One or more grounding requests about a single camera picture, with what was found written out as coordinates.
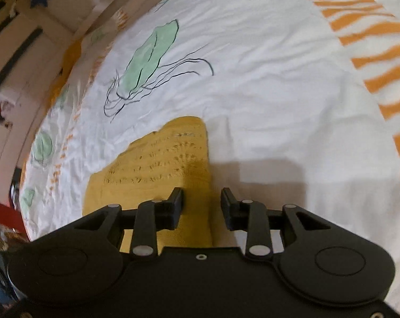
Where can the orange bed underlay edge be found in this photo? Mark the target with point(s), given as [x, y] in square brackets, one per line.
[70, 58]

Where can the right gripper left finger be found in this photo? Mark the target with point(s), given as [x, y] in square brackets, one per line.
[151, 217]

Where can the white wooden bed frame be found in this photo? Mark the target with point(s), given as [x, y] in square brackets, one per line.
[32, 43]

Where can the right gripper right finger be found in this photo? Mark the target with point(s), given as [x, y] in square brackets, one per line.
[251, 217]

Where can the mustard yellow small garment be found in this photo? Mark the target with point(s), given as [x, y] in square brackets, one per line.
[150, 168]

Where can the white leaf-print bed sheet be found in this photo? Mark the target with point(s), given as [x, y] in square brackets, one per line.
[300, 99]

